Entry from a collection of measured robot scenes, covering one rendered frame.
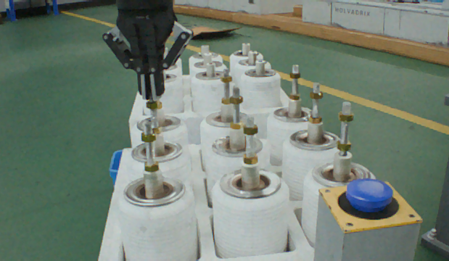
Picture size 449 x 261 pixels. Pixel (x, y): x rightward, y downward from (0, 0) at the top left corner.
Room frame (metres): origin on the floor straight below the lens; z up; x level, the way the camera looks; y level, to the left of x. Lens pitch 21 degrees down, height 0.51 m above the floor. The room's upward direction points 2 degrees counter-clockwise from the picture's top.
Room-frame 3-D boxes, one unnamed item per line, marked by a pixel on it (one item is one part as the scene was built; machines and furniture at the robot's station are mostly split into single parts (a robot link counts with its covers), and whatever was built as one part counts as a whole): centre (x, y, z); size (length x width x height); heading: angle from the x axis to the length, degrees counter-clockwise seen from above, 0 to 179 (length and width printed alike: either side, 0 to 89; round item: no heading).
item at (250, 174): (0.49, -0.03, 0.26); 0.02 x 0.02 x 0.03
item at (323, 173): (0.50, -0.15, 0.25); 0.08 x 0.08 x 0.01
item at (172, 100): (1.02, 0.14, 0.16); 0.10 x 0.10 x 0.18
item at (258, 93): (1.04, -0.09, 0.16); 0.10 x 0.10 x 0.18
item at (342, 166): (0.50, -0.15, 0.26); 0.02 x 0.02 x 0.03
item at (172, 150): (0.59, 0.10, 0.25); 0.08 x 0.08 x 0.01
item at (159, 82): (0.59, 0.08, 0.36); 0.03 x 0.01 x 0.05; 74
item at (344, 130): (0.50, -0.15, 0.31); 0.01 x 0.01 x 0.08; 85
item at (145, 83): (0.59, 0.10, 0.35); 0.02 x 0.01 x 0.04; 164
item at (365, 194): (0.32, -0.12, 0.32); 0.04 x 0.04 x 0.02
